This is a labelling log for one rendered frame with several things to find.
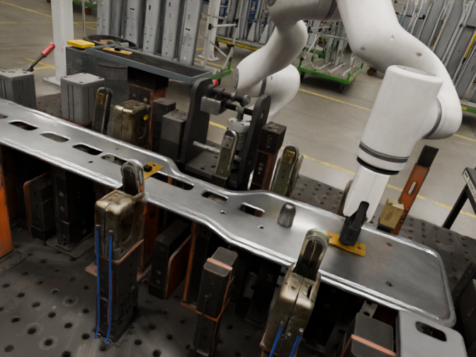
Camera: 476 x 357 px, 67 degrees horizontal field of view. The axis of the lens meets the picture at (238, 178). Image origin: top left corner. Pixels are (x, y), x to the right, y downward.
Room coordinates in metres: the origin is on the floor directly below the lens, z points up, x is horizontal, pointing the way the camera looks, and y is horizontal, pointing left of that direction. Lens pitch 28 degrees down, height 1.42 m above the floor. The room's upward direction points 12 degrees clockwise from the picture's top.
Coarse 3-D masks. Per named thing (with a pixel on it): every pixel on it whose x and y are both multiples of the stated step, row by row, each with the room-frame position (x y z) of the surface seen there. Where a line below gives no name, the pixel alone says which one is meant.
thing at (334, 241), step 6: (330, 234) 0.61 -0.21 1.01; (336, 234) 0.61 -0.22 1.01; (330, 240) 0.59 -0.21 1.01; (336, 240) 0.59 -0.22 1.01; (342, 246) 0.58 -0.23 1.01; (348, 246) 0.58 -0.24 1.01; (354, 246) 0.58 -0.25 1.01; (360, 246) 0.59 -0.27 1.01; (354, 252) 0.57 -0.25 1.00; (360, 252) 0.57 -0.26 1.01
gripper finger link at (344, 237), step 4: (352, 220) 0.56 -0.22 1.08; (344, 224) 0.58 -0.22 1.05; (344, 228) 0.58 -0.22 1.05; (348, 228) 0.57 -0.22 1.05; (352, 228) 0.57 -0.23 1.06; (344, 232) 0.58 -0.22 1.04; (348, 232) 0.57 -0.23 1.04; (352, 232) 0.57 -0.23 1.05; (356, 232) 0.57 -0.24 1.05; (340, 236) 0.58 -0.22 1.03; (344, 236) 0.58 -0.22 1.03; (348, 236) 0.57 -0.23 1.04; (352, 236) 0.57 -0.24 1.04; (356, 236) 0.57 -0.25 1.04; (340, 240) 0.58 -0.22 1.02; (344, 240) 0.57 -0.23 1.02; (348, 240) 0.57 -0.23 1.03; (352, 240) 0.57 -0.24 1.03; (356, 240) 0.57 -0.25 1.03; (348, 244) 0.58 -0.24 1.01; (352, 244) 0.57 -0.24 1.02
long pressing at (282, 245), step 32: (0, 128) 0.78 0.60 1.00; (64, 128) 0.85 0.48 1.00; (64, 160) 0.69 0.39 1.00; (96, 160) 0.72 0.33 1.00; (160, 160) 0.79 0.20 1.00; (160, 192) 0.64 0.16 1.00; (192, 192) 0.67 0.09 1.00; (224, 192) 0.70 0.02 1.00; (256, 192) 0.72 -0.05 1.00; (224, 224) 0.58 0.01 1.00; (256, 224) 0.60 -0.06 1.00; (320, 224) 0.65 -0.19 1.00; (288, 256) 0.52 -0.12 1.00; (352, 256) 0.56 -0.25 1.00; (384, 256) 0.58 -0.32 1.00; (416, 256) 0.60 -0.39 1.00; (352, 288) 0.47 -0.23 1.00; (384, 288) 0.49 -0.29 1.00; (416, 288) 0.50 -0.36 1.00; (448, 288) 0.53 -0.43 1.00; (448, 320) 0.45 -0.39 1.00
